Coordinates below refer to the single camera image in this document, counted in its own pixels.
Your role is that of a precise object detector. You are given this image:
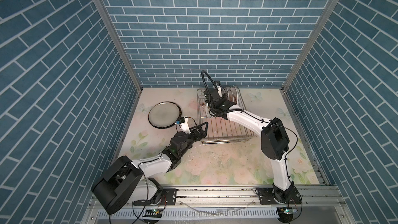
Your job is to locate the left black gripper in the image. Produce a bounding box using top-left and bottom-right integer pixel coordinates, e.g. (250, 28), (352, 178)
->
(177, 122), (208, 159)

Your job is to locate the dark patterned rim plate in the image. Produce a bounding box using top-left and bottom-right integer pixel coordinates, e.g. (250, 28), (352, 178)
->
(148, 101), (182, 130)

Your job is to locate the plain grey white plate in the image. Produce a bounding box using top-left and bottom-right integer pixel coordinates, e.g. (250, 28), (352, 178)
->
(148, 102), (181, 128)

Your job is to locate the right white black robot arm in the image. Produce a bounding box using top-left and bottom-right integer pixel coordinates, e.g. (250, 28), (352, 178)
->
(204, 87), (295, 203)

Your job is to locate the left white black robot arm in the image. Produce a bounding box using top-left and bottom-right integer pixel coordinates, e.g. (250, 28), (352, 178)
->
(91, 122), (208, 215)

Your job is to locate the patterned brown white plate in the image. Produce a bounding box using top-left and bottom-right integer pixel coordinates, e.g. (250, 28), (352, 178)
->
(228, 86), (239, 105)

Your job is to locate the left green circuit board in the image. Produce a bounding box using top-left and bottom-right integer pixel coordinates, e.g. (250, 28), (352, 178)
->
(143, 209), (163, 219)

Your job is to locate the green circuit board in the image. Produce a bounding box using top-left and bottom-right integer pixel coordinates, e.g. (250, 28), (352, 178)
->
(277, 207), (297, 219)
(143, 209), (163, 219)

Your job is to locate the right green circuit board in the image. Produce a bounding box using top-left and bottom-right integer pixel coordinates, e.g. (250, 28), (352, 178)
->
(277, 207), (297, 219)

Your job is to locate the silver wire dish rack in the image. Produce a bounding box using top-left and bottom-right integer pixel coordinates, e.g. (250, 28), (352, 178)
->
(197, 88), (255, 145)

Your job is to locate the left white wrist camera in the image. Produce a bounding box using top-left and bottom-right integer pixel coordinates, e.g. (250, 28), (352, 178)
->
(175, 116), (191, 134)

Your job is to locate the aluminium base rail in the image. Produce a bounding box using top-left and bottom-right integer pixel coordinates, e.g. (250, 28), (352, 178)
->
(83, 185), (354, 224)

